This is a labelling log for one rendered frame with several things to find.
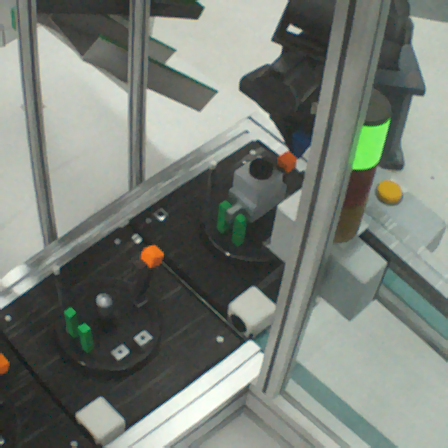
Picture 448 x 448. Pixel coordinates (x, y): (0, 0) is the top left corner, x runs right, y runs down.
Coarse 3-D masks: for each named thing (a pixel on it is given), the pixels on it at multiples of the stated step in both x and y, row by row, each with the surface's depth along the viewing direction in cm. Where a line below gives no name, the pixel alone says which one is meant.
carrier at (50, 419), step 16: (0, 336) 95; (0, 352) 94; (16, 368) 92; (16, 384) 91; (32, 384) 91; (0, 400) 86; (16, 400) 89; (32, 400) 90; (48, 400) 90; (0, 416) 86; (16, 416) 86; (32, 416) 88; (48, 416) 89; (64, 416) 89; (0, 432) 84; (16, 432) 85; (32, 432) 87; (48, 432) 87; (64, 432) 87; (80, 432) 88
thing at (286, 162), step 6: (282, 156) 104; (288, 156) 104; (294, 156) 104; (282, 162) 103; (288, 162) 103; (294, 162) 104; (276, 168) 104; (282, 168) 104; (288, 168) 104; (282, 174) 104; (288, 174) 105; (282, 180) 106; (288, 180) 107; (288, 186) 108; (288, 192) 109
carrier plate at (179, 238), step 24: (216, 168) 116; (192, 192) 113; (144, 216) 109; (168, 216) 110; (192, 216) 110; (144, 240) 108; (168, 240) 107; (192, 240) 107; (168, 264) 106; (192, 264) 105; (216, 264) 105; (192, 288) 105; (216, 288) 103; (240, 288) 103; (264, 288) 103
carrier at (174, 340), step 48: (48, 288) 101; (96, 288) 99; (48, 336) 96; (96, 336) 94; (144, 336) 93; (192, 336) 98; (48, 384) 91; (96, 384) 92; (144, 384) 93; (96, 432) 86
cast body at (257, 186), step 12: (240, 168) 100; (252, 168) 99; (264, 168) 99; (240, 180) 100; (252, 180) 99; (264, 180) 100; (276, 180) 100; (240, 192) 102; (252, 192) 100; (264, 192) 100; (276, 192) 103; (240, 204) 102; (252, 204) 101; (264, 204) 102; (276, 204) 105; (228, 216) 102; (252, 216) 102
